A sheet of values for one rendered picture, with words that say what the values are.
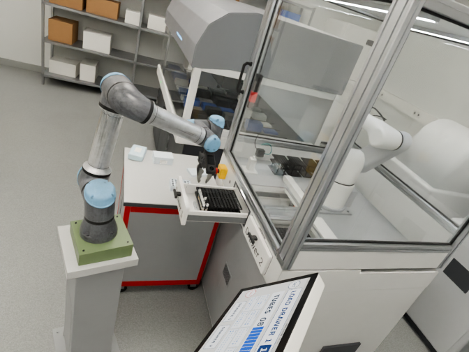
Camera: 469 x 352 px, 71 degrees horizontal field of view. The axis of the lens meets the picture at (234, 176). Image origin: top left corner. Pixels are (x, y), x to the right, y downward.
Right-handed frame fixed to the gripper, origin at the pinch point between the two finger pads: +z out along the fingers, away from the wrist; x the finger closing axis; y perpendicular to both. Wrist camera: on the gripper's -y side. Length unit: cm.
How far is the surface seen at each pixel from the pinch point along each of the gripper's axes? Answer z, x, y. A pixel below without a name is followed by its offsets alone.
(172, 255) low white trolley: 62, 5, 8
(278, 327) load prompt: -19, 4, -97
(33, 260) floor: 96, 87, 38
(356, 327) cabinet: 50, -87, -58
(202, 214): 9.5, 1.6, -15.8
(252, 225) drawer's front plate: 6.0, -21.0, -26.9
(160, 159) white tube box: 18, 15, 51
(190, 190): 11.5, 2.8, 8.2
